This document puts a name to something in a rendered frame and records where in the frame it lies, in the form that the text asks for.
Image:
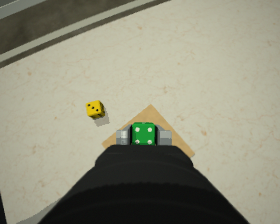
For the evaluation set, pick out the yellow die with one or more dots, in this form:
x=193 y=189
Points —
x=95 y=109

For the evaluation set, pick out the tan square mat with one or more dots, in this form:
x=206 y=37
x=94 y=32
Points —
x=150 y=114

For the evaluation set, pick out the green die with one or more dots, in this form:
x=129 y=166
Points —
x=143 y=133

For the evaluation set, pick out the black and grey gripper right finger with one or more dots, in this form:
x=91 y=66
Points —
x=162 y=136

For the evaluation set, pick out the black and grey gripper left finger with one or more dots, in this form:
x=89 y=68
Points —
x=124 y=136

